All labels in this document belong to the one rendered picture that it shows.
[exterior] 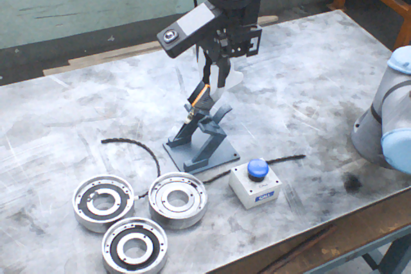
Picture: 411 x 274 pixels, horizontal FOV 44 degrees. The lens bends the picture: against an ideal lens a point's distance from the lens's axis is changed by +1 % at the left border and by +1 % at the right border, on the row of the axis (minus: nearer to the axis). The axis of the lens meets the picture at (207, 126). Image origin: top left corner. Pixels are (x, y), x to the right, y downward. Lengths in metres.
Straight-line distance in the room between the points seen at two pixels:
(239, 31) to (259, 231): 0.36
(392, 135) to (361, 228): 0.46
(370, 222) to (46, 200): 0.77
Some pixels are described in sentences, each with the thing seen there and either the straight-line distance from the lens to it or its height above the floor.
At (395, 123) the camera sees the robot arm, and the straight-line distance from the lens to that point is 0.91.
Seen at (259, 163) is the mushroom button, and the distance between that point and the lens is 0.93.
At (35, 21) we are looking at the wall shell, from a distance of 2.51.
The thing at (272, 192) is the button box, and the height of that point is 0.83.
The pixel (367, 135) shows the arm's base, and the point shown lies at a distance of 1.09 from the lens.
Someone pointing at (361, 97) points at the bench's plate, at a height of 0.80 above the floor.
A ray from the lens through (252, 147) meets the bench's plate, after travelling 1.06.
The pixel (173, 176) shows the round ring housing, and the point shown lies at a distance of 0.95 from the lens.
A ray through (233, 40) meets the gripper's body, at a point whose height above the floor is 1.09.
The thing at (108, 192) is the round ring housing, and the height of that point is 0.83.
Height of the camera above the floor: 1.56
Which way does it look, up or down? 44 degrees down
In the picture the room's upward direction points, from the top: 6 degrees clockwise
